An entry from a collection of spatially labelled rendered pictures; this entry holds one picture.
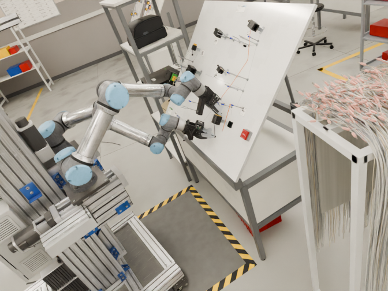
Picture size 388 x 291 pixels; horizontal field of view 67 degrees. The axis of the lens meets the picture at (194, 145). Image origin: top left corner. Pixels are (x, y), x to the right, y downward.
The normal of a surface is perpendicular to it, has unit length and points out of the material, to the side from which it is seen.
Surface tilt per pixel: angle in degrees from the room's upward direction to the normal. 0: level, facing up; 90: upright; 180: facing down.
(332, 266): 0
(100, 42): 90
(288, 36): 49
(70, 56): 90
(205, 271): 0
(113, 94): 86
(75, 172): 95
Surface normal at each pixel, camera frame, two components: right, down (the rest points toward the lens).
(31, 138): 0.58, 0.33
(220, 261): -0.29, -0.78
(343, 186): 0.28, 0.49
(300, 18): -0.83, -0.16
